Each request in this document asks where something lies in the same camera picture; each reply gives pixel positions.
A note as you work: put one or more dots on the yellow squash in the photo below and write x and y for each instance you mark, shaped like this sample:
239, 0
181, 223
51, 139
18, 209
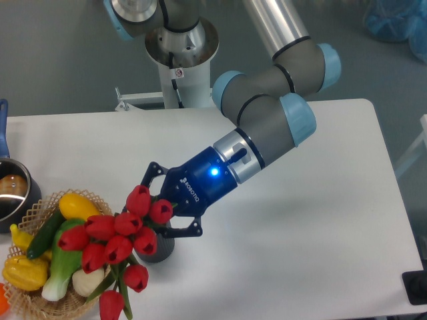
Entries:
76, 206

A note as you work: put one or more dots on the red tulip bouquet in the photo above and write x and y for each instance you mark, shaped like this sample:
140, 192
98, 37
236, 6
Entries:
103, 249

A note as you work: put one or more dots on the black device at table edge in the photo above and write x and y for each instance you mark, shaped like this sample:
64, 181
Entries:
415, 286

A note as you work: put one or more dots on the yellow banana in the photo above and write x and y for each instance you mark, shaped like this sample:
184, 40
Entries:
20, 238

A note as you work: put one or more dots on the blue plastic bag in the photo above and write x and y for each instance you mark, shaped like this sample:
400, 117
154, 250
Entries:
398, 21

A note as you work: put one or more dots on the woven wicker basket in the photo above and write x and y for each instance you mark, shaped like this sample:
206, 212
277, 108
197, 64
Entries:
30, 304

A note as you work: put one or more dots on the green cucumber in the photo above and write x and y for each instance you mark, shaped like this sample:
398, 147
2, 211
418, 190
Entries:
50, 226

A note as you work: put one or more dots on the yellow bell pepper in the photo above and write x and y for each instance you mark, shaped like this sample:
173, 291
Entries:
26, 274

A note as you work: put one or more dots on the green bok choy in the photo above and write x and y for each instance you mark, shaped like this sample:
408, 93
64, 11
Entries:
67, 247

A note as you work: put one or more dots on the blue handled metal pot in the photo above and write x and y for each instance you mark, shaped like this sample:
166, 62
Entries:
19, 191

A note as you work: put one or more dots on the orange fruit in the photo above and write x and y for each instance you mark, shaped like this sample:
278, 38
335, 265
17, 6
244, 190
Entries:
4, 304

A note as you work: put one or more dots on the white frame at right edge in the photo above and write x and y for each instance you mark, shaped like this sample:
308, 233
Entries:
413, 152

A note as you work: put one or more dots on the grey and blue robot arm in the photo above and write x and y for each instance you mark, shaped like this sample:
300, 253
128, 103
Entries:
268, 110

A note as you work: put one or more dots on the white garlic bulb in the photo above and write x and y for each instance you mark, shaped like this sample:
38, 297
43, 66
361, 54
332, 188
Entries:
85, 283

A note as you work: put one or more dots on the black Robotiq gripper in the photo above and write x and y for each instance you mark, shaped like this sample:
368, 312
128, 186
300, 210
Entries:
191, 188

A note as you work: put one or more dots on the dark grey ribbed vase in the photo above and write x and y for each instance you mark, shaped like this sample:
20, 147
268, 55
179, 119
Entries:
140, 231

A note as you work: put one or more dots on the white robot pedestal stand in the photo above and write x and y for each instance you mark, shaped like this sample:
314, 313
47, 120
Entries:
181, 87

